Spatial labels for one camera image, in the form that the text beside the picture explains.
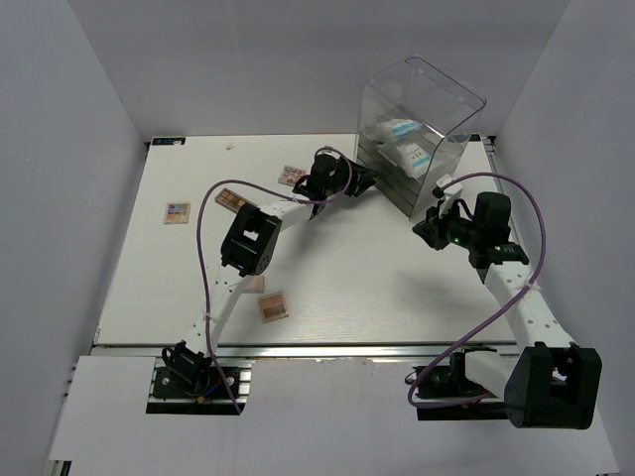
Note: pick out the brown quad eyeshadow palette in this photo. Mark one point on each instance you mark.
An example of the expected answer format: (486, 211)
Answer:
(273, 307)

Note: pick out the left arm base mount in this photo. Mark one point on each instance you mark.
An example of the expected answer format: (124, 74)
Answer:
(186, 383)

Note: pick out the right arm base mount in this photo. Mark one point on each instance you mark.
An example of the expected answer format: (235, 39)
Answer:
(447, 382)

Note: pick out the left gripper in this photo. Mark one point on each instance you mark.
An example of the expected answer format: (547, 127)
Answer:
(363, 182)

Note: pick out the long brown eyeshadow palette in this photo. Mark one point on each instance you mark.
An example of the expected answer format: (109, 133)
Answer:
(231, 200)

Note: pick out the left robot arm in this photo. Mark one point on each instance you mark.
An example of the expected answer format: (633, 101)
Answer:
(248, 247)

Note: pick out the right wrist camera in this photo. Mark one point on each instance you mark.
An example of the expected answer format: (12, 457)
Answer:
(447, 191)

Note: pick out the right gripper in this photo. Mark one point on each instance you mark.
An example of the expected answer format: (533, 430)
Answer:
(431, 229)

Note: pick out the colourful square eyeshadow palette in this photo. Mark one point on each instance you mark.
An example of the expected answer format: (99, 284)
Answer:
(177, 213)

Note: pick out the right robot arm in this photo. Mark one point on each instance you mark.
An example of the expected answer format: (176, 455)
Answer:
(553, 383)

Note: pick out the pale pink flat compact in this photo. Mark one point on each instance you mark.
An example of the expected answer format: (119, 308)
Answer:
(256, 286)

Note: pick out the black label sticker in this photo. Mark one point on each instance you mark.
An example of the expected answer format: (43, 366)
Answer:
(168, 141)

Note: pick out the white cotton pad bag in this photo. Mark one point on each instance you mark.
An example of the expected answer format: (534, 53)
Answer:
(409, 157)
(394, 130)

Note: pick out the pink blush palette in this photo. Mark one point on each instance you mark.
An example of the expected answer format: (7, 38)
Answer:
(289, 175)

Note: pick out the clear acrylic organizer with drawers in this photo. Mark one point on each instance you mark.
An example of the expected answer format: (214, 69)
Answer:
(447, 108)

